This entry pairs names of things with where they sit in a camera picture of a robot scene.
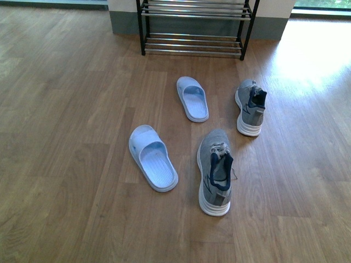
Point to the light blue slipper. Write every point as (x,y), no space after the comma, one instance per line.
(193,98)
(151,155)

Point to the grey sneaker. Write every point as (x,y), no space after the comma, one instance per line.
(250,99)
(214,161)

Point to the black metal shoe rack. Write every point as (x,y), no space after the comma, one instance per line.
(202,28)

